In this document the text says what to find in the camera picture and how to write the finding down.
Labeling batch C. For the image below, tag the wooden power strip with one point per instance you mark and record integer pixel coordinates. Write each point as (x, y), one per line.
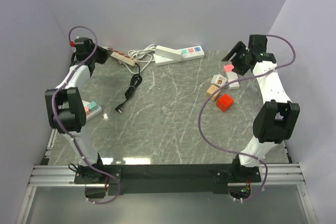
(121, 57)

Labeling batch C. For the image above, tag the white multicolour power strip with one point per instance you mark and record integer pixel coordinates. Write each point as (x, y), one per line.
(190, 53)

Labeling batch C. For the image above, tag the white cube plug adapter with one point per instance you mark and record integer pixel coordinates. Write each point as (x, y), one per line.
(231, 76)

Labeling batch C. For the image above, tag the white triangular strip base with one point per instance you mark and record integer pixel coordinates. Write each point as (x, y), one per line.
(94, 113)

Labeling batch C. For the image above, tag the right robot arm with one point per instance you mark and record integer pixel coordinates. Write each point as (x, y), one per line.
(277, 117)

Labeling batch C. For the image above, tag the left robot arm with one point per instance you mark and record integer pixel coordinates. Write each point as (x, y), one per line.
(66, 112)

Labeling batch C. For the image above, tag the red cube plug adapter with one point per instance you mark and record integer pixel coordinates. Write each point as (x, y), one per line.
(224, 102)

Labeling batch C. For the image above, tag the salmon plug adapter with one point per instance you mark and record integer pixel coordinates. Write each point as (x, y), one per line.
(87, 111)

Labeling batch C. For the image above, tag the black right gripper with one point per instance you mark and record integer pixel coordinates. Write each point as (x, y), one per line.
(236, 49)

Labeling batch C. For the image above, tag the pink plug adapter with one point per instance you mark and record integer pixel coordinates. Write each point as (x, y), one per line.
(228, 68)

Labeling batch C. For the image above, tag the wooden cube plug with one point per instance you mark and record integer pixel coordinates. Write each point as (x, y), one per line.
(211, 91)

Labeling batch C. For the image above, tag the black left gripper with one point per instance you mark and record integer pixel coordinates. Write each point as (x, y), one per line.
(105, 54)

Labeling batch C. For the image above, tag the white fruit print plug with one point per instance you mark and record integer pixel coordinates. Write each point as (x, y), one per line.
(218, 80)

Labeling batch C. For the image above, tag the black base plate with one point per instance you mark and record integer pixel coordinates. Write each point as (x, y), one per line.
(146, 179)

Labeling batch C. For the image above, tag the teal plug adapter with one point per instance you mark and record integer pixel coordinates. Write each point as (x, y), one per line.
(92, 106)

